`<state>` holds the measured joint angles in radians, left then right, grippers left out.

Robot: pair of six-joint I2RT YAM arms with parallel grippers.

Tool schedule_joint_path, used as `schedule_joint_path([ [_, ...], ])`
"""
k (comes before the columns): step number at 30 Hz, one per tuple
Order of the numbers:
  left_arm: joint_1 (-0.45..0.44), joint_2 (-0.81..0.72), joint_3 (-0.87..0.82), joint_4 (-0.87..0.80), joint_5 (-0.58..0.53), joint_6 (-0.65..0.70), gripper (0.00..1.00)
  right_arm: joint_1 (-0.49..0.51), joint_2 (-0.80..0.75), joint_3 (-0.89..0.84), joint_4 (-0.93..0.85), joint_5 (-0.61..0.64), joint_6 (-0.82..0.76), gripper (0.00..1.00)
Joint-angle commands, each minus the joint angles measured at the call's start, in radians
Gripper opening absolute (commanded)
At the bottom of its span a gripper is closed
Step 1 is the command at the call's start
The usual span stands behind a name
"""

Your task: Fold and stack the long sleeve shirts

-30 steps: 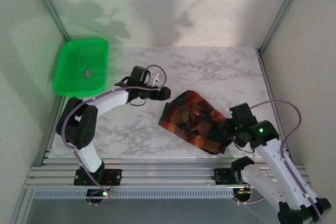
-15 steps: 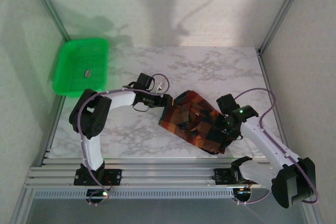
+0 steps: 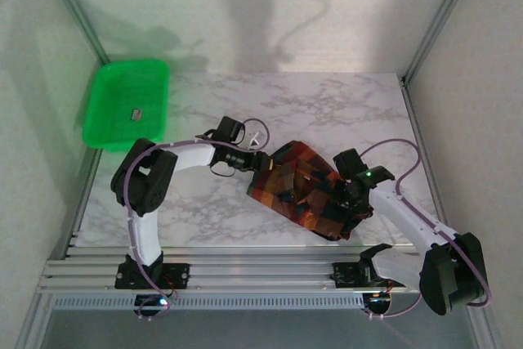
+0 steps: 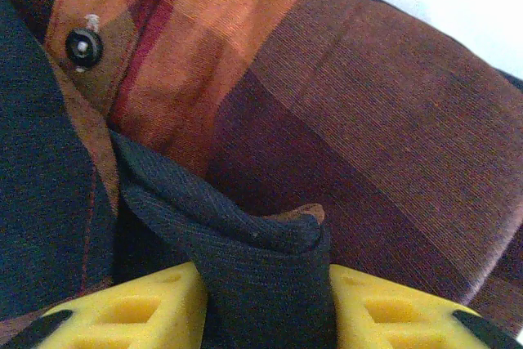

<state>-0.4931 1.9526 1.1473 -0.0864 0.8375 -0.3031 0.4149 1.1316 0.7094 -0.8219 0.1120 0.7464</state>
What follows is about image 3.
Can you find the multicolour plaid long sleeve shirt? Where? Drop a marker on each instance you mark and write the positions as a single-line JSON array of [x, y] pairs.
[[294, 185]]

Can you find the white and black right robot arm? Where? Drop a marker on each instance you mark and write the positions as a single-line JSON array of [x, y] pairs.
[[408, 218]]

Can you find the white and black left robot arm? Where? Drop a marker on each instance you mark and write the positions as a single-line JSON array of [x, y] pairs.
[[145, 234]]

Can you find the white zip tie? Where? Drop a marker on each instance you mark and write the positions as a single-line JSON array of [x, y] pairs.
[[255, 139]]

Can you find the small grey label sticker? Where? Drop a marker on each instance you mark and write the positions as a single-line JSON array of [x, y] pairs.
[[137, 114]]

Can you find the green plastic basket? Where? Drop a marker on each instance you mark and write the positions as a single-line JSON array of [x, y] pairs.
[[122, 91]]

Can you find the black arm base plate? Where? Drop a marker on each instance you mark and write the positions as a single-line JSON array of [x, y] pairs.
[[345, 275], [180, 273]]

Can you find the aluminium side rail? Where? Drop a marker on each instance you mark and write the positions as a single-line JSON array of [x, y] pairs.
[[81, 210], [428, 161]]

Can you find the aluminium rail frame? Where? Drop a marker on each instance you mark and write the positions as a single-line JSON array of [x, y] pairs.
[[261, 271]]

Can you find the aluminium corner post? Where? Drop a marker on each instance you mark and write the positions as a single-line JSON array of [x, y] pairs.
[[80, 14], [442, 18]]

